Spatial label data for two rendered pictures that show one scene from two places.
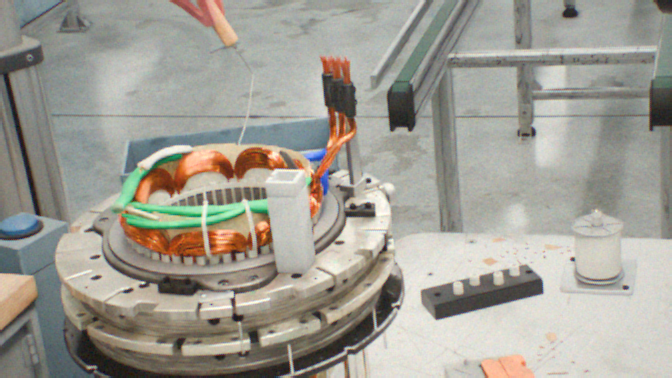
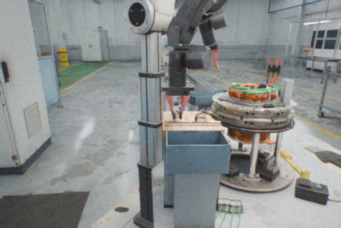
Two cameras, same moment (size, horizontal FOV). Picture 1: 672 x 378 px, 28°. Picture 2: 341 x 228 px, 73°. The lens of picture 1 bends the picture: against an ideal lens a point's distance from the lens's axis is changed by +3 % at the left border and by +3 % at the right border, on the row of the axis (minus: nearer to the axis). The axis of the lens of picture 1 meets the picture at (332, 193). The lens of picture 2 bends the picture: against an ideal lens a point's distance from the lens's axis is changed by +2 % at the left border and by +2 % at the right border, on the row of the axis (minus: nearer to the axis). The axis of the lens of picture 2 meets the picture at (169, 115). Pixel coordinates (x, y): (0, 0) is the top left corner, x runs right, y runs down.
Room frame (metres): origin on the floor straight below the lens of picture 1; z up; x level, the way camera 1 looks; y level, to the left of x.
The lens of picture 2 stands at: (0.45, 0.78, 1.32)
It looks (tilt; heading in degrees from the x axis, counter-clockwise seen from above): 18 degrees down; 336
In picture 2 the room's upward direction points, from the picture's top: straight up
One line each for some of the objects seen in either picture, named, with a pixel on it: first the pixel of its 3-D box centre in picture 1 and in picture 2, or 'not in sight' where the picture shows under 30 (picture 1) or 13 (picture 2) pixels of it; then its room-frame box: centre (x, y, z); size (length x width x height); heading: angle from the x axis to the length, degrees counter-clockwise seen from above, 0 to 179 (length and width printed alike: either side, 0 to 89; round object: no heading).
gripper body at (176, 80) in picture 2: not in sight; (177, 79); (1.11, 0.47, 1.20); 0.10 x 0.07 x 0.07; 69
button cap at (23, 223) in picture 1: (18, 224); not in sight; (1.34, 0.34, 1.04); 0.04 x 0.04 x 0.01
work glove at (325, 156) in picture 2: not in sight; (330, 155); (1.06, -0.33, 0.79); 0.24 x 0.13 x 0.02; 162
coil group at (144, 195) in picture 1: (154, 191); not in sight; (1.19, 0.17, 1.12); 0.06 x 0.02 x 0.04; 157
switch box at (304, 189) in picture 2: not in sight; (311, 190); (0.90, 0.03, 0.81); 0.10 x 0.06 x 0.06; 39
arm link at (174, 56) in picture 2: not in sight; (179, 60); (1.10, 0.47, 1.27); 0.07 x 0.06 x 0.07; 35
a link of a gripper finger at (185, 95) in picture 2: not in sight; (177, 101); (1.10, 0.47, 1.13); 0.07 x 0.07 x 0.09; 69
